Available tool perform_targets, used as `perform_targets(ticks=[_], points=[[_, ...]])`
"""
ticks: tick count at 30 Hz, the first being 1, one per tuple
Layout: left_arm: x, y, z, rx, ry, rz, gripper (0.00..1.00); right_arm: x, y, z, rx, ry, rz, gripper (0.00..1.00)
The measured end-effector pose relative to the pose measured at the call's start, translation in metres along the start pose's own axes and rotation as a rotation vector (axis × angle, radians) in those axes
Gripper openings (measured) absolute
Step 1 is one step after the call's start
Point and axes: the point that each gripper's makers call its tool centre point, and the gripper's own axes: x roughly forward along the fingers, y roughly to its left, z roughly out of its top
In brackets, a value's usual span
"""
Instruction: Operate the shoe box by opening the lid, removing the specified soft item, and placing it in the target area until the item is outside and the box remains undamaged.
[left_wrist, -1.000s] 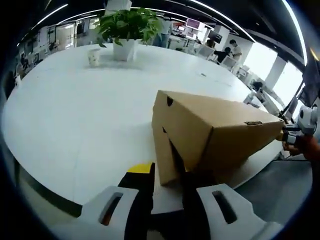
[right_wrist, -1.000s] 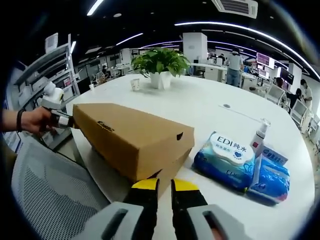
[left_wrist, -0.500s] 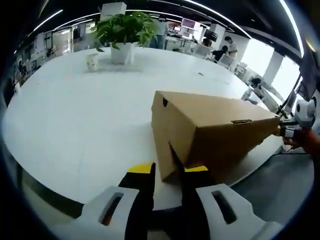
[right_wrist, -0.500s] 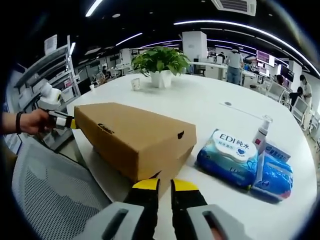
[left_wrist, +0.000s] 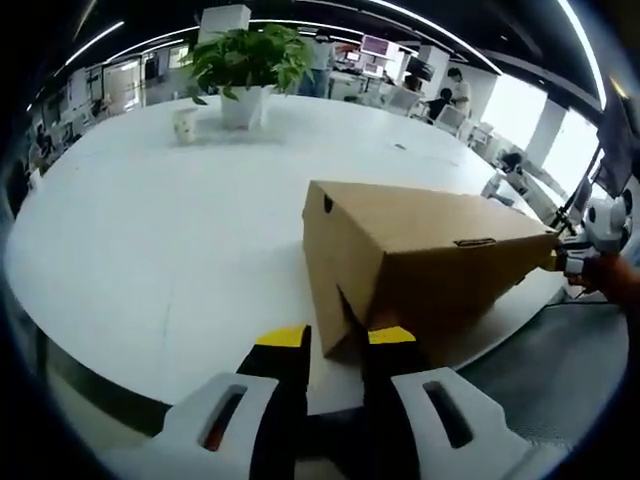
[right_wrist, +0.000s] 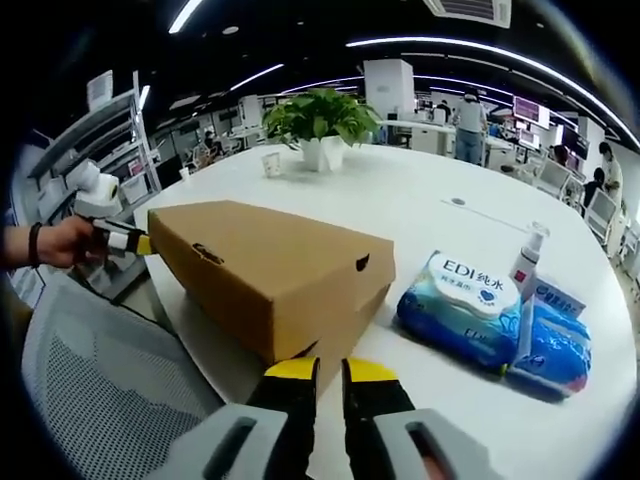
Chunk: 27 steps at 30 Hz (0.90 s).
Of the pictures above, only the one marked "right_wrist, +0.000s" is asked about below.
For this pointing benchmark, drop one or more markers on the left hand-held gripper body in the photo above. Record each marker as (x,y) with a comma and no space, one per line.
(97,195)

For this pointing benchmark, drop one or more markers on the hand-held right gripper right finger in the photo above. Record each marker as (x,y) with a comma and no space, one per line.
(375,415)

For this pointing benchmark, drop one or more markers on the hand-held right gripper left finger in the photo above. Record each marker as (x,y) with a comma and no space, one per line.
(290,415)

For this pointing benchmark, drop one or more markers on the soft blue wet wipes pack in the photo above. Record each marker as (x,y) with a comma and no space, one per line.
(455,310)

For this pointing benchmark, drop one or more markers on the brown cardboard shoe box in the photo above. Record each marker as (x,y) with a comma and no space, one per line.
(265,280)

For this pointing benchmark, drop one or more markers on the blue soft tissue pack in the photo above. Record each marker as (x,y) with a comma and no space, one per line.
(560,345)

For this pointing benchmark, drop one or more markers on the white spray bottle red label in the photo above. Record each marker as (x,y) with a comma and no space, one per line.
(525,267)

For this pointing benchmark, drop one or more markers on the metal storage shelf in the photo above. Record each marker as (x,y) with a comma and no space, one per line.
(115,125)

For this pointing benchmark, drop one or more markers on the black wristband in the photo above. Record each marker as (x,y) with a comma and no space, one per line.
(34,245)

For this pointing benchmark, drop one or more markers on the grey mesh office chair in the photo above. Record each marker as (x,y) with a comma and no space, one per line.
(110,380)

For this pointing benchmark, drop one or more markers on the patterned paper cup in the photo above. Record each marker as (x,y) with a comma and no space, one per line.
(271,166)

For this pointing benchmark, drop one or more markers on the green plant in white pot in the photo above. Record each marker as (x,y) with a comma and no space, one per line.
(320,117)

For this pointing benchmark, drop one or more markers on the white table socket panel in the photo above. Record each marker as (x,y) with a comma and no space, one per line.
(457,201)

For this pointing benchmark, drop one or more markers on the white office chair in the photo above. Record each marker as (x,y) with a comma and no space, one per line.
(600,215)
(552,177)

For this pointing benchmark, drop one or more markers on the pink screen monitor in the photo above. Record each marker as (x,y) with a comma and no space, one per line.
(531,110)

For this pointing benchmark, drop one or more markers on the curved ceiling light strip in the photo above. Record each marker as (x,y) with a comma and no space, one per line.
(475,47)

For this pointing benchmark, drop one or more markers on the ceiling air conditioner vent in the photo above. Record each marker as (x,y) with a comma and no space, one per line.
(470,11)

